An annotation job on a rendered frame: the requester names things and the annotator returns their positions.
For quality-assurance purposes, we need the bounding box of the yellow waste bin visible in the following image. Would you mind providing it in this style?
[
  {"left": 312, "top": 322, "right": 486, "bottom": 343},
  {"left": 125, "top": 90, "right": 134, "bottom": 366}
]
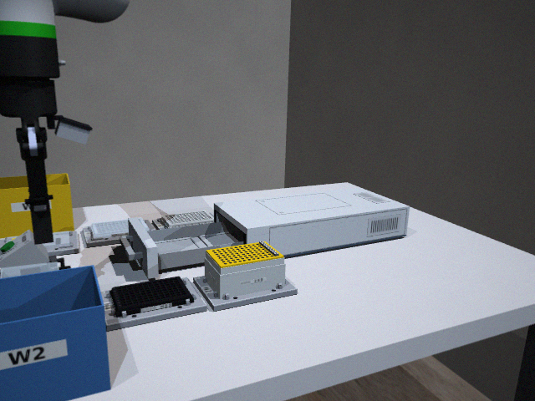
[{"left": 0, "top": 173, "right": 74, "bottom": 238}]

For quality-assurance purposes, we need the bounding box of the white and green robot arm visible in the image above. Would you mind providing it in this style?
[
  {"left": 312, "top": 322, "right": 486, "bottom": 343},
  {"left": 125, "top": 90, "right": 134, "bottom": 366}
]
[{"left": 0, "top": 0, "right": 130, "bottom": 145}]

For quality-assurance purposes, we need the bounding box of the blue waste bin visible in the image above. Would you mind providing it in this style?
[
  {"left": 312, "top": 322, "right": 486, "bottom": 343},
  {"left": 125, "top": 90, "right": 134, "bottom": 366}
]
[{"left": 0, "top": 265, "right": 111, "bottom": 401}]

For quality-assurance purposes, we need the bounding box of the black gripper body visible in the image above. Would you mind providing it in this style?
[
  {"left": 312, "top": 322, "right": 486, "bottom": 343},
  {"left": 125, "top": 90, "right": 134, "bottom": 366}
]
[{"left": 0, "top": 79, "right": 57, "bottom": 143}]

